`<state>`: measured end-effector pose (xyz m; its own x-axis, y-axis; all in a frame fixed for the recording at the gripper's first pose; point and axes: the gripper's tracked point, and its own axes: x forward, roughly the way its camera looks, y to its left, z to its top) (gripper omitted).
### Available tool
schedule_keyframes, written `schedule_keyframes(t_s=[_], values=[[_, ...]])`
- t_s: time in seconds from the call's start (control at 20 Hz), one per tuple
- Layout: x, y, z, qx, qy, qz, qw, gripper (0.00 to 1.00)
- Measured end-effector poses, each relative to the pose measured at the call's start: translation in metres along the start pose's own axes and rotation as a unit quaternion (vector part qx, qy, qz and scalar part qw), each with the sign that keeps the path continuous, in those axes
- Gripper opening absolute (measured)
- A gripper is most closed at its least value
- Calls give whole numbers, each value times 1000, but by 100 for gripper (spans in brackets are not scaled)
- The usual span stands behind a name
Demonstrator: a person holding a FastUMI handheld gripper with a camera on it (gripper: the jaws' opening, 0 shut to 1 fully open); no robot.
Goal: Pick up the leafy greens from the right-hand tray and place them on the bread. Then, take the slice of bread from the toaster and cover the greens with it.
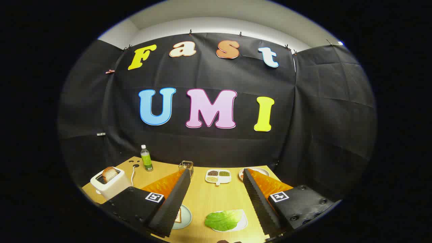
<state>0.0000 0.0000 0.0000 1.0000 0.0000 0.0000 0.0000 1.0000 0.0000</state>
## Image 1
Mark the white toaster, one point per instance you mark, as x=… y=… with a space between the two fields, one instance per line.
x=113 y=189

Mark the white leaf-shaped plate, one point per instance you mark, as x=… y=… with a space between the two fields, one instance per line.
x=244 y=224

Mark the toasted bread slice brown crust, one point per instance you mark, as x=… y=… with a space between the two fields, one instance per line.
x=109 y=173

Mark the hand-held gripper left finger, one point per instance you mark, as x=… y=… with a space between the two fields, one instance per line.
x=172 y=206

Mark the green lettuce leaf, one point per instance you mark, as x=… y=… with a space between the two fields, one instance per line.
x=222 y=220

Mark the pale green plate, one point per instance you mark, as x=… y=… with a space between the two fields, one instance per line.
x=186 y=216

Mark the white bread slice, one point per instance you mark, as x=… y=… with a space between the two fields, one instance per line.
x=178 y=216

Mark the black backdrop cloth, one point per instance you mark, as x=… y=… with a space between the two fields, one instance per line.
x=216 y=77

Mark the pile of dark brown beans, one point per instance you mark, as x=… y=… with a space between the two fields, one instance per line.
x=212 y=173

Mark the white round plate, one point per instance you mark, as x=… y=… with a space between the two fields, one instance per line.
x=261 y=170

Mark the pile of green beans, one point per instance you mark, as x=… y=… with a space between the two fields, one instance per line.
x=224 y=173

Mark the green label water bottle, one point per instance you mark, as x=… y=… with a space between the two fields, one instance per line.
x=146 y=160

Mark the white divided dish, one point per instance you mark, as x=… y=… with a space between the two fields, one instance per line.
x=222 y=180

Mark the pile of yellow soybeans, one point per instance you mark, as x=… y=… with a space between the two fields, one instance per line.
x=211 y=179

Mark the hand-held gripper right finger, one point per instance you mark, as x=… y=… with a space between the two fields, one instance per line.
x=260 y=206

